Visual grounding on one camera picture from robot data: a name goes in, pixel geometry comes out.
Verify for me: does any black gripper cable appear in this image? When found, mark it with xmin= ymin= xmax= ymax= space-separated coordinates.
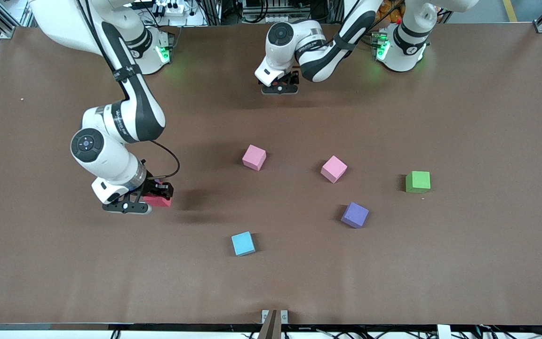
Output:
xmin=74 ymin=0 xmax=181 ymax=180

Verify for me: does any green foam block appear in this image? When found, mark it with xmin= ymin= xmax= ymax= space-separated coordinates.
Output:
xmin=405 ymin=170 xmax=431 ymax=194

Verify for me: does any pink foam block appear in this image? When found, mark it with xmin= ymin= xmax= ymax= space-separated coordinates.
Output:
xmin=242 ymin=145 xmax=267 ymax=171
xmin=320 ymin=155 xmax=348 ymax=184

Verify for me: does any white power strip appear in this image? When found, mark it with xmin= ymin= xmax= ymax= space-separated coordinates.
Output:
xmin=152 ymin=0 xmax=188 ymax=16

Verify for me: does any bag of orange items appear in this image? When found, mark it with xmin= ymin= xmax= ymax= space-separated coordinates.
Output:
xmin=378 ymin=0 xmax=404 ymax=24

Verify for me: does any brown camera post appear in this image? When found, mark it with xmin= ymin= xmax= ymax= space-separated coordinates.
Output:
xmin=258 ymin=309 xmax=282 ymax=339

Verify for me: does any brown table cover sheet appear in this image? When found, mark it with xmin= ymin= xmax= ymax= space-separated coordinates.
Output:
xmin=0 ymin=23 xmax=542 ymax=326

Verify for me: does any red foam block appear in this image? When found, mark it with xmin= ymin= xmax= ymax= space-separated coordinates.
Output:
xmin=143 ymin=195 xmax=172 ymax=208

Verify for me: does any light blue foam block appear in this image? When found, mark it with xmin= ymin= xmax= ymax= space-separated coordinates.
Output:
xmin=231 ymin=231 xmax=256 ymax=257

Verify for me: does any purple foam block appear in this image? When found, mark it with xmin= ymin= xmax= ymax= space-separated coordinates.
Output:
xmin=341 ymin=202 xmax=370 ymax=229

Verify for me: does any small metal bracket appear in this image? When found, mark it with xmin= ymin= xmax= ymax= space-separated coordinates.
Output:
xmin=261 ymin=309 xmax=289 ymax=325

